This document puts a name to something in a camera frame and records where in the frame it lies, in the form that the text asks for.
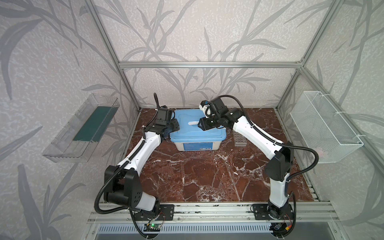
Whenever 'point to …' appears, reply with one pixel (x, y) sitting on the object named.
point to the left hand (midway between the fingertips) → (177, 119)
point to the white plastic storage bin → (197, 146)
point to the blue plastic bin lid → (189, 130)
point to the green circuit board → (152, 227)
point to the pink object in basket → (321, 154)
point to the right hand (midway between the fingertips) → (200, 119)
